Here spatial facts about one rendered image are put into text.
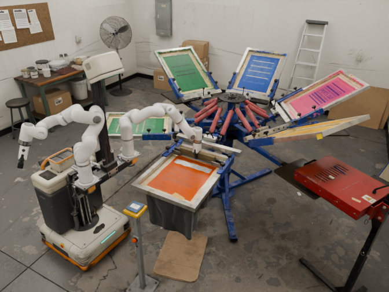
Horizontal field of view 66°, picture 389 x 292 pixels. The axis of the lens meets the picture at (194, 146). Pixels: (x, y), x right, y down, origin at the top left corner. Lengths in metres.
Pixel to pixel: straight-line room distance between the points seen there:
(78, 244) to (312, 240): 2.40
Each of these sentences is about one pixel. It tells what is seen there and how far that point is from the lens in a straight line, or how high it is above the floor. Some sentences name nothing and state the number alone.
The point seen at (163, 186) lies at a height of 0.95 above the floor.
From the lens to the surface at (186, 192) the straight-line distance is 2.42.
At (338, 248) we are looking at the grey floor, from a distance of 3.66.
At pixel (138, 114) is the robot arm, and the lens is 2.39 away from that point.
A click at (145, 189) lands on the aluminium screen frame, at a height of 0.99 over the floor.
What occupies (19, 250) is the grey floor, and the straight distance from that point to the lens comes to 3.65.
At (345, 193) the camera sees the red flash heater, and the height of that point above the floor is 1.10.
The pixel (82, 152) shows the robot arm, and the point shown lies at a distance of 2.07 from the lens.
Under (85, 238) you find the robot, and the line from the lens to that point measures 3.12.
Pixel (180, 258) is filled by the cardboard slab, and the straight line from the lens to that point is 3.17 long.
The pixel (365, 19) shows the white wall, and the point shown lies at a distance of 6.24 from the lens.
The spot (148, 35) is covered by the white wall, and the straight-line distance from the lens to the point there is 7.72.
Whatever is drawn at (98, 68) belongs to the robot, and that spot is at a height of 1.97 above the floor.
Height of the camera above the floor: 2.50
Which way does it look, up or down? 31 degrees down
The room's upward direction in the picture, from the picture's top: 2 degrees clockwise
